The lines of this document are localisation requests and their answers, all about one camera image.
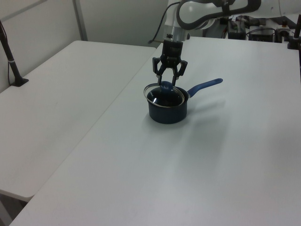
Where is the black camera pole with base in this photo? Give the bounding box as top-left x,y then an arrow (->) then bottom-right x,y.
0,20 -> 30,87

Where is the white side table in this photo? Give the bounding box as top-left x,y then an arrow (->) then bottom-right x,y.
0,40 -> 157,198

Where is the black electronics box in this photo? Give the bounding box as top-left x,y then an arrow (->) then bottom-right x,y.
249,27 -> 276,42

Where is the emergency stop button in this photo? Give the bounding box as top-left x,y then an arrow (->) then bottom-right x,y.
276,20 -> 292,37

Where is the dark device with green light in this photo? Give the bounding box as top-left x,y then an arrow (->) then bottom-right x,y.
227,18 -> 246,40

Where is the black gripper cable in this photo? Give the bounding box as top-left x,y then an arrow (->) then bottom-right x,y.
147,2 -> 179,45

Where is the glass lid with blue knob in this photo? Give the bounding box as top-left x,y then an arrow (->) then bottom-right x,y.
143,81 -> 185,108

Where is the dark saucepan with blue handle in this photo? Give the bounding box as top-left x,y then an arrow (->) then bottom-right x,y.
144,78 -> 223,125

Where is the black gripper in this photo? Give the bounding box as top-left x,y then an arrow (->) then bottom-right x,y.
152,39 -> 188,87

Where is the black camera pole with clamp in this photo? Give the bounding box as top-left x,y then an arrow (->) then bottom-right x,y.
286,16 -> 301,50

